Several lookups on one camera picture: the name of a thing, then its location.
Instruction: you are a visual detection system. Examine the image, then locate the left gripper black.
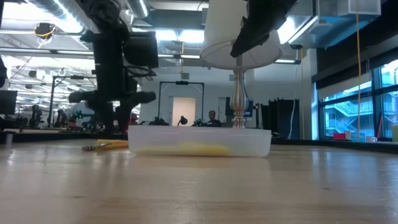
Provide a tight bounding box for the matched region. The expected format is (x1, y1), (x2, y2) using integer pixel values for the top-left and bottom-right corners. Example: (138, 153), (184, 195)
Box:
(68, 40), (157, 136)

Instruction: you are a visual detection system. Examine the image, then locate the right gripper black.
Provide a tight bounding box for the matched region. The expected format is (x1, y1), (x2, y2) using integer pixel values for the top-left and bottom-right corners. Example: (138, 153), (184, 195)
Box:
(229, 0), (298, 58)

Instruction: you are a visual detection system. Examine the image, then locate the yellow highlighter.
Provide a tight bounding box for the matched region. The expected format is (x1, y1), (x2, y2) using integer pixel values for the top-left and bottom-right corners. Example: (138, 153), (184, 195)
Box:
(136, 142), (231, 157)

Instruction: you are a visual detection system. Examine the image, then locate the translucent plastic supply box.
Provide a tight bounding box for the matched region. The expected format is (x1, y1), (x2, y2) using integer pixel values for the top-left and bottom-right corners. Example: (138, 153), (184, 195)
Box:
(127, 125), (272, 158)

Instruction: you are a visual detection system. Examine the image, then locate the plain yellow pencil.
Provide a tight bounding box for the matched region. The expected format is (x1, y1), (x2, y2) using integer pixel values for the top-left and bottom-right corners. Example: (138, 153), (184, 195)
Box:
(96, 139), (129, 145)

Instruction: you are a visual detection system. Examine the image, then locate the table lamp with white shade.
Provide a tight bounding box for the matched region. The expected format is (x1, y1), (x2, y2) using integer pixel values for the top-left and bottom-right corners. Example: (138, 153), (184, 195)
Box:
(200, 0), (283, 129)

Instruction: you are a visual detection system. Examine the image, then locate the yellow pencil with eraser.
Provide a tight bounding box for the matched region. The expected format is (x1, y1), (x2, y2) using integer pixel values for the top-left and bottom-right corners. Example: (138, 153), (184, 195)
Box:
(81, 142), (129, 152)

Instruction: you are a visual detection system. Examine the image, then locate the bright white doorway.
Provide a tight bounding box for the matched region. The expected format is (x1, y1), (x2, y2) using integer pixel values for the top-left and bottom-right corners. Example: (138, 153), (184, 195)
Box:
(172, 96), (197, 127)

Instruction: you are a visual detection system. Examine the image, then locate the seated person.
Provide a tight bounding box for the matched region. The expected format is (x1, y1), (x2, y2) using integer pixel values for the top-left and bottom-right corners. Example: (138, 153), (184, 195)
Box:
(206, 110), (223, 128)

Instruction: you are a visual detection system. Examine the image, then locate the black curtain panel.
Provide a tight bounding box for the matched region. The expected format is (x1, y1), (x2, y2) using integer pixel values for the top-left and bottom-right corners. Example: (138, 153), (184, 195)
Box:
(260, 98), (301, 140)

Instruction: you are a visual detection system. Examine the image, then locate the black computer monitor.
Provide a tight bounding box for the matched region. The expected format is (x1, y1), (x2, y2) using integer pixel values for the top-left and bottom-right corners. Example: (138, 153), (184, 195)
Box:
(0, 90), (18, 115)

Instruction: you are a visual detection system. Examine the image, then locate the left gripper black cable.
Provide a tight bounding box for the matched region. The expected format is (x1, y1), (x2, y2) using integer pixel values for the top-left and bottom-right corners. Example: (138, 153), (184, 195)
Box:
(124, 64), (158, 78)

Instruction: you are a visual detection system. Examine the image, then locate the black robot rig frame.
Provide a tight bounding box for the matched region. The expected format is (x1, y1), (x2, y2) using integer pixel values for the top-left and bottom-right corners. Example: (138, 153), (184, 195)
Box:
(47, 75), (101, 125)
(158, 81), (205, 127)

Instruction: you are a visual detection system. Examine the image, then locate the dark wall monitor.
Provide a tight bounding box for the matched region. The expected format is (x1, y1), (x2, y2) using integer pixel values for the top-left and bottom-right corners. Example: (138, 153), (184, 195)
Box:
(224, 96), (254, 119)

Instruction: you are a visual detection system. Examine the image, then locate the yellow hanging cable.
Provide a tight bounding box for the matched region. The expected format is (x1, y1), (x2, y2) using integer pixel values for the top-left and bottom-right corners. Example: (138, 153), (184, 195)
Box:
(355, 0), (364, 133)

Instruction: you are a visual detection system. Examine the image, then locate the yellow ceiling cable reel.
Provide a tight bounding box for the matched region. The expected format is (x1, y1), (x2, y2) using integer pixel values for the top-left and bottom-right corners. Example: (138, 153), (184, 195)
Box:
(33, 22), (57, 41)

